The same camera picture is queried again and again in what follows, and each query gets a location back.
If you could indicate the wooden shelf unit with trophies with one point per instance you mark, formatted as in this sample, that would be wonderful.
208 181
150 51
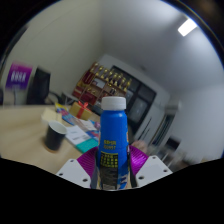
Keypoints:
100 85

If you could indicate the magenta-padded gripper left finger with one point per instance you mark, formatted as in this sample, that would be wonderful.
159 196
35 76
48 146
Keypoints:
71 171

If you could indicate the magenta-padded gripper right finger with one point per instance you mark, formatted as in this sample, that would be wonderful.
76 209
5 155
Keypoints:
151 170

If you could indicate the teal book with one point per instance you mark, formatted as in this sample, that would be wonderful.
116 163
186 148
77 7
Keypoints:
87 145

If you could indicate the white paper sheet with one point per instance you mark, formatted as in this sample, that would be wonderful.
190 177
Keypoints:
76 134

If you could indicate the tan notebook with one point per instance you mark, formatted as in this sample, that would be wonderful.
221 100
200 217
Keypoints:
50 116

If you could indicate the black office chair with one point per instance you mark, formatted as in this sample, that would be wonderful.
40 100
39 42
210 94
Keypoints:
39 86

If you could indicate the black-framed glass door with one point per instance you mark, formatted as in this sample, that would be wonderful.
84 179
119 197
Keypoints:
140 103

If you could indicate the yellow gift box red ribbon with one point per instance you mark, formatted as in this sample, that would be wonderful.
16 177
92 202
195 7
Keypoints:
79 111

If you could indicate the black paper cup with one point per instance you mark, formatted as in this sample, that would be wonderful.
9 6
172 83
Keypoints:
53 138

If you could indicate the purple sign board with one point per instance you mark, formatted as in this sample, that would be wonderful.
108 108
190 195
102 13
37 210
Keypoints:
18 76

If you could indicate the blue drink bottle white cap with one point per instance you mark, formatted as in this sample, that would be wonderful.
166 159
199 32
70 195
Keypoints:
113 133

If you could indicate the ceiling tube light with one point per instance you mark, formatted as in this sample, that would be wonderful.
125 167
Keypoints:
187 27

